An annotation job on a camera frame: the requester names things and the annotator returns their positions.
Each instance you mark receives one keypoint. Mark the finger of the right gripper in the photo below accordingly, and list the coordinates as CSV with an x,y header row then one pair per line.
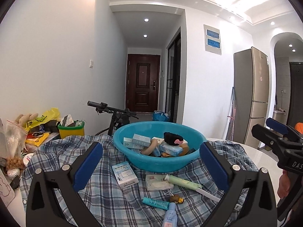
x,y
283,129
271,139

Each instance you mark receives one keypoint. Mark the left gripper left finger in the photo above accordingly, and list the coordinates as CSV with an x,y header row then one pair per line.
x,y
54,198

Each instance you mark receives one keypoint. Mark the white slim stick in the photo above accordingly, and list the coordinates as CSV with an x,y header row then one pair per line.
x,y
208,195

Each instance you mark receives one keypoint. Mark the pale green box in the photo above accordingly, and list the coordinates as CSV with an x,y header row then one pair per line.
x,y
171,150

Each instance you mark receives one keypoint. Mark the grey barcode box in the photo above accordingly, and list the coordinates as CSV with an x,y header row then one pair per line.
x,y
141,140

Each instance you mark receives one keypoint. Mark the person's right hand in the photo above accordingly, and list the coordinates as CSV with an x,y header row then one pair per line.
x,y
284,185

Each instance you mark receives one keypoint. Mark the silver refrigerator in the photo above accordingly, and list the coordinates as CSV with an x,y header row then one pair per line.
x,y
251,88

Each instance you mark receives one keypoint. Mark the blue plaid cloth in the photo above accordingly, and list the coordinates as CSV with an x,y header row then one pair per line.
x,y
113,206

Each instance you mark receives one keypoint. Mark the clear plastic bag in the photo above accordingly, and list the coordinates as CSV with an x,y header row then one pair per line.
x,y
13,138

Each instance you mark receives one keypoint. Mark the green cream tube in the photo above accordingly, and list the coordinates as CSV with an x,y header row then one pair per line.
x,y
182,182

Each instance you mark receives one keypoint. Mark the yellow green container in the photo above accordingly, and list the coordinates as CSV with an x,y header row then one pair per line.
x,y
77,130

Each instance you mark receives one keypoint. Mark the white Raison box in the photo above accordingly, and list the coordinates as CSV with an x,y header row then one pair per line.
x,y
124,174

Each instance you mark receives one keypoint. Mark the light blue hand cream tube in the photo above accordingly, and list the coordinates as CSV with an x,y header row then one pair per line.
x,y
170,218

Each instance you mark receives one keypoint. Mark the beige plush toy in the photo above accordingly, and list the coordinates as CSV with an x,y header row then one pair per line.
x,y
21,120

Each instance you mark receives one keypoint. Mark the yellow plastic bag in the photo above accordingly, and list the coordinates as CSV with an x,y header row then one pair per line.
x,y
49,115

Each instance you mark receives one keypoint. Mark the black plush hair clip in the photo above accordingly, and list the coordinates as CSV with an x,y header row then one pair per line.
x,y
173,139

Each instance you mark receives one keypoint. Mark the teal small tube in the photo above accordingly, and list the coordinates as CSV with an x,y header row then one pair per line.
x,y
164,205

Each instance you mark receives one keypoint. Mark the white wipes packet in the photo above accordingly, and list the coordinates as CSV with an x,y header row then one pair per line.
x,y
157,182

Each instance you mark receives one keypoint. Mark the blue bag on floor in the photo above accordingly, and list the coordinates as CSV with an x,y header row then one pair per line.
x,y
159,115

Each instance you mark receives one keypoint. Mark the blue plastic basin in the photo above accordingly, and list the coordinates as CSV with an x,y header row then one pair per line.
x,y
157,129

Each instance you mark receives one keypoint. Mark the dark wooden door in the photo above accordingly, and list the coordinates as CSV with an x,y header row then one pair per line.
x,y
142,82

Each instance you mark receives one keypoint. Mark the brown haired doll keychain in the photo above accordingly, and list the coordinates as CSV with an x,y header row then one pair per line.
x,y
176,199

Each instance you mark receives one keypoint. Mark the bicycle handlebar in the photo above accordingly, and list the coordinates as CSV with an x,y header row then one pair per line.
x,y
119,117

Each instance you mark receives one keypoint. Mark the white light switch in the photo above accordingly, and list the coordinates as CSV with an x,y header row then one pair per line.
x,y
91,64

